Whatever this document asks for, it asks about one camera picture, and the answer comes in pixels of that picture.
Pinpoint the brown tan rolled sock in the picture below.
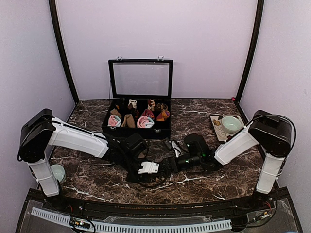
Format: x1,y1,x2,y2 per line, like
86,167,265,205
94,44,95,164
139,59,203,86
121,114,136,128

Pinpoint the white slotted cable duct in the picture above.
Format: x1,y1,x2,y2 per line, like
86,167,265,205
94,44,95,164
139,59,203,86
31,207,232,233

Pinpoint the maroon teal rolled sock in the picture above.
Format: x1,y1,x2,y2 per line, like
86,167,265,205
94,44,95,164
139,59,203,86
141,109,155,120

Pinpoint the maroon purple orange striped sock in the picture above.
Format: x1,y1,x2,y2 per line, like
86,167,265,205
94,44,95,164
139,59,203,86
156,110,171,122

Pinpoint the pale green ceramic bowl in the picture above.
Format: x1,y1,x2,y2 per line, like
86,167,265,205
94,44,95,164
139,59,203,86
221,116,242,134

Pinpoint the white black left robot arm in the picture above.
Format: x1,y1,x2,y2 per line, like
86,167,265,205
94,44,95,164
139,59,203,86
17,109,153,212

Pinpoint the square floral ceramic plate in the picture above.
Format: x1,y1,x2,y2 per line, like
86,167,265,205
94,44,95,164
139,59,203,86
210,115,244,142

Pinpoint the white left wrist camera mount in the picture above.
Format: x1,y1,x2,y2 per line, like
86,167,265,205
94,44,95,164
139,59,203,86
138,161,159,174

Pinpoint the black sock organizer box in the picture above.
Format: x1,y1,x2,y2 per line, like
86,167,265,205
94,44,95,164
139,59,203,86
102,58,173,139

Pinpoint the brown argyle sock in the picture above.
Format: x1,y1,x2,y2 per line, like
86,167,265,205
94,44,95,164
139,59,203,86
140,173,165,185

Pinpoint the black frame post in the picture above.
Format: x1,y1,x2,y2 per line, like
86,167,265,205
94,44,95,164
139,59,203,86
48,0,80,105
235,0,265,105

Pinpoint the pink white rolled sock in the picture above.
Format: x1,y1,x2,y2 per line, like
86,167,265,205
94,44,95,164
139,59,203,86
137,116,154,129
108,115,121,127

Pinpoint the black front table rail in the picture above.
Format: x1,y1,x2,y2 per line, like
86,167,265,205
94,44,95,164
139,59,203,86
26,188,290,219

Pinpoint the pink white rolled sock right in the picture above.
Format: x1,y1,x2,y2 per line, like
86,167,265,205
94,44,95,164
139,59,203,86
137,116,154,129

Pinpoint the black left frame post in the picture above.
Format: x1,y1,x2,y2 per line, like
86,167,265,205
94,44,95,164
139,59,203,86
48,0,80,105

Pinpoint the pale green bowl left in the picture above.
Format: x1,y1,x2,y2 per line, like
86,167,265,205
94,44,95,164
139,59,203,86
51,164,66,184

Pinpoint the black right frame post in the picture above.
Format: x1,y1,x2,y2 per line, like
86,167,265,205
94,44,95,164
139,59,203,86
235,0,265,105

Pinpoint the cream brown rolled sock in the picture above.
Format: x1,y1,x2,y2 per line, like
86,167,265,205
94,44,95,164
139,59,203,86
128,99,137,109

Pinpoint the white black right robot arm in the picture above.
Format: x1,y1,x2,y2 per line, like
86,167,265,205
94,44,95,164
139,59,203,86
161,110,297,211

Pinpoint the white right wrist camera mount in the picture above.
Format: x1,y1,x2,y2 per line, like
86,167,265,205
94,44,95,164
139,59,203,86
163,139,182,158

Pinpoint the pink white rolled sock left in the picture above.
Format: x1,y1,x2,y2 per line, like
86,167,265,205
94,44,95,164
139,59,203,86
108,115,121,127

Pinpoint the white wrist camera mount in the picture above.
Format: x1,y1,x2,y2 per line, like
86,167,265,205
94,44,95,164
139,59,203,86
163,139,182,158
138,161,159,174

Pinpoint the leopard pattern rolled sock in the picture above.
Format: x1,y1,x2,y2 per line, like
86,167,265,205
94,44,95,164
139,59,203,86
155,103,168,112

